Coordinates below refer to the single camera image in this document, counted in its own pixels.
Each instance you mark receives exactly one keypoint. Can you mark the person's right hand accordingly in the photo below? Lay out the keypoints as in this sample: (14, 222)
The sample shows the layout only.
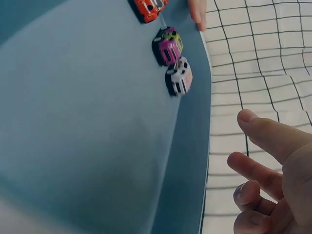
(297, 185)

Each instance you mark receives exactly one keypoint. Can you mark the person's left hand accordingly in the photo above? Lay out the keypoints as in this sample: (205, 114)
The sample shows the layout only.
(198, 12)

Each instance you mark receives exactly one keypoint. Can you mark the person's right thumb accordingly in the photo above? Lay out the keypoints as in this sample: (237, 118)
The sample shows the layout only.
(268, 132)

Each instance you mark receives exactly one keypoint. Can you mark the person's left fingers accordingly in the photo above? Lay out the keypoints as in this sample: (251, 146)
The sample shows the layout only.
(198, 13)

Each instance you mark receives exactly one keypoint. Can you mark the purple and green toy car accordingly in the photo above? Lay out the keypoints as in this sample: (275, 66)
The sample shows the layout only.
(168, 46)

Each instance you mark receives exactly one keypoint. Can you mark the orange toy car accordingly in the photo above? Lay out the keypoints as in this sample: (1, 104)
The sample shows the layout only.
(148, 8)

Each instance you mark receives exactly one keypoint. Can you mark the white toy car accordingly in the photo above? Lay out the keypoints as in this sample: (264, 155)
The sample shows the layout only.
(180, 76)

